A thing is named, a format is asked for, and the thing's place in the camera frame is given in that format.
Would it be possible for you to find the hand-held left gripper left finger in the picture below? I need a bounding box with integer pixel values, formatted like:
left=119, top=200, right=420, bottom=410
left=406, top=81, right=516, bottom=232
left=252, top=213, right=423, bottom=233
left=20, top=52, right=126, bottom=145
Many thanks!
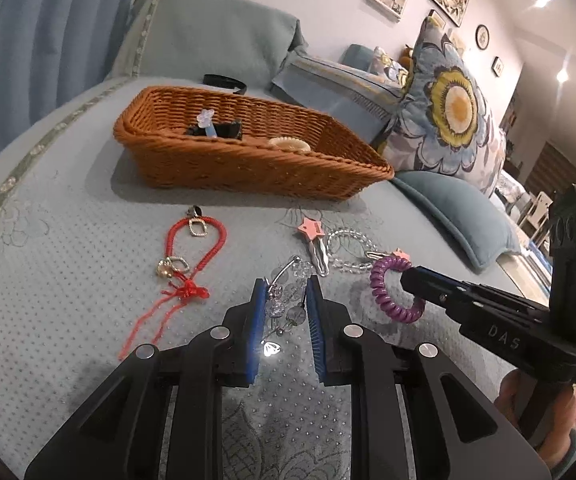
left=24, top=278, right=269, bottom=480

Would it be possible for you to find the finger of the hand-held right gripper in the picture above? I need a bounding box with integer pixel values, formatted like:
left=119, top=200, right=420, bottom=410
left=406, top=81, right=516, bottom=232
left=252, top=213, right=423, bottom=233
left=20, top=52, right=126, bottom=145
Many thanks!
left=400, top=265, right=551, bottom=323

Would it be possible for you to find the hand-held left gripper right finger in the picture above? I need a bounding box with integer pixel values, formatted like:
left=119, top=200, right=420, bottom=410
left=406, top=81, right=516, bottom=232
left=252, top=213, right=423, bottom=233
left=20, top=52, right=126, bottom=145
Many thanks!
left=306, top=276, right=553, bottom=480

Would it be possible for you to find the clear crystal bead bracelet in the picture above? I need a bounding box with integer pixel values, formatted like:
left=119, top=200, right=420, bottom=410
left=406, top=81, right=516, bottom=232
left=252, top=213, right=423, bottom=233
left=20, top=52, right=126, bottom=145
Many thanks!
left=260, top=256, right=315, bottom=362

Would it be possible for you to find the purple spiral hair tie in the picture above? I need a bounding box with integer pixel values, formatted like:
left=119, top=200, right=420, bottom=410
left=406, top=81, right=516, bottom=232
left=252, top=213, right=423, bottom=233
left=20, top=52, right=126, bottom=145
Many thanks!
left=369, top=255, right=426, bottom=323

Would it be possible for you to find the brown wicker basket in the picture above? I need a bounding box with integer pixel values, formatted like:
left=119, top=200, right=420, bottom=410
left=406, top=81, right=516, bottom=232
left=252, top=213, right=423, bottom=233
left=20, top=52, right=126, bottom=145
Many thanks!
left=113, top=85, right=396, bottom=202

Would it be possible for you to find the person's right hand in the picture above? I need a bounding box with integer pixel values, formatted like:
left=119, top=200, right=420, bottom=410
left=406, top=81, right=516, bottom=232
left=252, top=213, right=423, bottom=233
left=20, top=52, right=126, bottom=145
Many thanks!
left=493, top=370, right=576, bottom=468

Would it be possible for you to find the pink star hair clip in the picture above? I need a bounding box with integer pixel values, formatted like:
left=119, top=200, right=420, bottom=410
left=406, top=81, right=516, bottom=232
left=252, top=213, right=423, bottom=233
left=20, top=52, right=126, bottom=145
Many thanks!
left=365, top=247, right=413, bottom=267
left=295, top=217, right=330, bottom=277

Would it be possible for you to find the white chair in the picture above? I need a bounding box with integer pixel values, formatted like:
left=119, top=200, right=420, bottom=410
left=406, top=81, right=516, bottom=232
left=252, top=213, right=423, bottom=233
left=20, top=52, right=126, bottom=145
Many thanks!
left=518, top=190, right=553, bottom=237

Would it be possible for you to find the plain blue cushion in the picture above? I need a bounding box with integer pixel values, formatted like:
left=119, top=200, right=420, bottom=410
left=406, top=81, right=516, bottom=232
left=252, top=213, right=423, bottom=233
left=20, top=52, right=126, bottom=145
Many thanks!
left=390, top=170, right=521, bottom=273

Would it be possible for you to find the brown window blind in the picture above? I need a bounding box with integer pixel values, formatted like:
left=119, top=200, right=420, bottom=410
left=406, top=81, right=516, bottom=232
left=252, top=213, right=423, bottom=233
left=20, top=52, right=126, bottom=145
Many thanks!
left=525, top=142, right=576, bottom=196

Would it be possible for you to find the gold hoop earring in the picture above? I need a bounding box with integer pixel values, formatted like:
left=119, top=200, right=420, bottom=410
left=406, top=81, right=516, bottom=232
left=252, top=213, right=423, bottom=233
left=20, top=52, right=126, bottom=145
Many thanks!
left=156, top=255, right=190, bottom=278

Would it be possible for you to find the gold square drop earring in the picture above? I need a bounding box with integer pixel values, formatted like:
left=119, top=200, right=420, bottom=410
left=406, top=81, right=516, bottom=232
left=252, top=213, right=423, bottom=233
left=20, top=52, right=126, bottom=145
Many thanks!
left=184, top=205, right=209, bottom=239

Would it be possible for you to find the large floral pillow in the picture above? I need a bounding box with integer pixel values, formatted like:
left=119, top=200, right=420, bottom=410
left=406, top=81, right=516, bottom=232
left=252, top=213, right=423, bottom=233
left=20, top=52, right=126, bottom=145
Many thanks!
left=375, top=16, right=506, bottom=198

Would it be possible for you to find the grey-blue quilted bedspread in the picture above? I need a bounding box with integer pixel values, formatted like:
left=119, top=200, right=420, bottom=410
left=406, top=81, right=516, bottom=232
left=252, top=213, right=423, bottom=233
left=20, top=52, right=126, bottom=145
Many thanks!
left=0, top=77, right=554, bottom=480

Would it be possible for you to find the small floral pillow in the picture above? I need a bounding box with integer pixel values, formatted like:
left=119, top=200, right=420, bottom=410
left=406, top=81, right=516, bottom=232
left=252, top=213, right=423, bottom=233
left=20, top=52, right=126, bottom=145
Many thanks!
left=372, top=46, right=414, bottom=96

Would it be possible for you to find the striped blue pillow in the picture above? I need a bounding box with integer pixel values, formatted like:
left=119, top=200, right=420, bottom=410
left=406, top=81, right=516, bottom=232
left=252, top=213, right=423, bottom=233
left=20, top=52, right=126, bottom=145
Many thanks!
left=269, top=50, right=409, bottom=126

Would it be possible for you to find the light blue flower hair clip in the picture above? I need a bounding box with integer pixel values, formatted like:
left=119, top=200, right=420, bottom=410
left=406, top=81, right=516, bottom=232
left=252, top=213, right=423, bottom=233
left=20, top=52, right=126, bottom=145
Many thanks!
left=196, top=109, right=219, bottom=138

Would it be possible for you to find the teal pillow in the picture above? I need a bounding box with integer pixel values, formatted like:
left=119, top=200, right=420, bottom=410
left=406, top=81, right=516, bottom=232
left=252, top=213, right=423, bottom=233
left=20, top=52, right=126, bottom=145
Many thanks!
left=340, top=44, right=376, bottom=71

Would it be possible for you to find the black hair band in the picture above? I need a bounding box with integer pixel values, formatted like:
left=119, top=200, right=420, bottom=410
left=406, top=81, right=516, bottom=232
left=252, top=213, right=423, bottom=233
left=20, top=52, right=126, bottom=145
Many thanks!
left=203, top=74, right=248, bottom=95

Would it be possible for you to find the grey-blue backrest cushion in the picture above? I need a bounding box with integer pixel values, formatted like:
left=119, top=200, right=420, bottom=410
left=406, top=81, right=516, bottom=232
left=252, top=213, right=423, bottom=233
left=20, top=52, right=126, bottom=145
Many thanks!
left=105, top=0, right=309, bottom=93

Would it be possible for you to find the blue curtain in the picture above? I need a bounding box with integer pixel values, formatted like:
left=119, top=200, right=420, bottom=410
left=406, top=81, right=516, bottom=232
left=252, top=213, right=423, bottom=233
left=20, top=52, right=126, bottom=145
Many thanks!
left=0, top=0, right=149, bottom=128

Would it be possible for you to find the red braided cord bracelet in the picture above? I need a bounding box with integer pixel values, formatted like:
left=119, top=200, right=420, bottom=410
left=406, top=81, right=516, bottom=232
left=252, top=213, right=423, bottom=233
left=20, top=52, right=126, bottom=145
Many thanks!
left=118, top=215, right=229, bottom=361

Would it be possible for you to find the clear round bead bracelet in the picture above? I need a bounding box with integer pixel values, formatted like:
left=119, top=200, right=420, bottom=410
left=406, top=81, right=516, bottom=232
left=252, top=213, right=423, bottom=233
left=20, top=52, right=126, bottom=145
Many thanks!
left=325, top=228, right=384, bottom=273

